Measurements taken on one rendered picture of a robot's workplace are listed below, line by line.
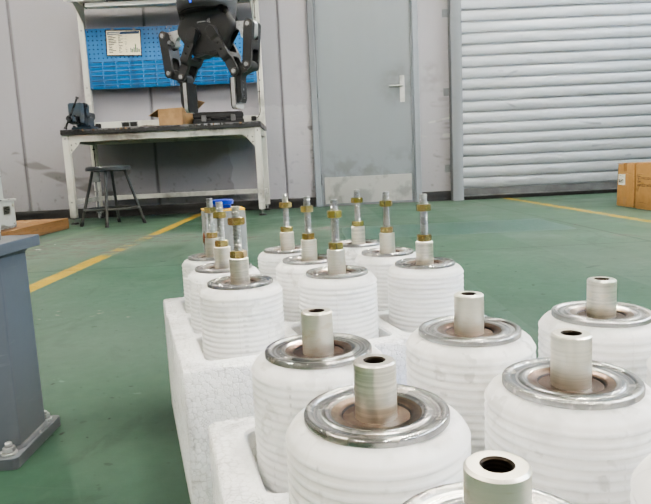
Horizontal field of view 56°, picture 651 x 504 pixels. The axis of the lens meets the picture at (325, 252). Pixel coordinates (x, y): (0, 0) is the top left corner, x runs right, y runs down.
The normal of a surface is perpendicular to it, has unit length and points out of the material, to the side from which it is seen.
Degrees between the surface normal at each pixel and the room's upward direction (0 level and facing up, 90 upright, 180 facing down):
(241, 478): 0
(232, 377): 90
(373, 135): 90
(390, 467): 58
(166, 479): 0
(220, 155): 90
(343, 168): 90
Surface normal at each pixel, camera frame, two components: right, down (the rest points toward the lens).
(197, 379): 0.30, 0.12
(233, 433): -0.05, -0.99
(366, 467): -0.17, -0.41
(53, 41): 0.03, 0.14
